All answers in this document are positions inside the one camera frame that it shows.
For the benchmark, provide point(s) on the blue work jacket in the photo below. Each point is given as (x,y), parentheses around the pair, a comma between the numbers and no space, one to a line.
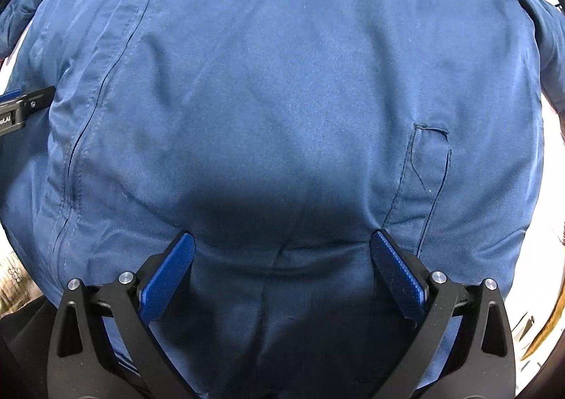
(282,116)

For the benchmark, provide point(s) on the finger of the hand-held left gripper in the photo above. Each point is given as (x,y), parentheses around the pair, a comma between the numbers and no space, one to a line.
(31,101)

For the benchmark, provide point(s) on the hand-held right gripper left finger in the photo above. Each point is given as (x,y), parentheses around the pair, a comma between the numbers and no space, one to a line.
(170,279)

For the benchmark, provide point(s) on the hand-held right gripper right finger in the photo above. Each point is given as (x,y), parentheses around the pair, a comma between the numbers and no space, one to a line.
(397,279)

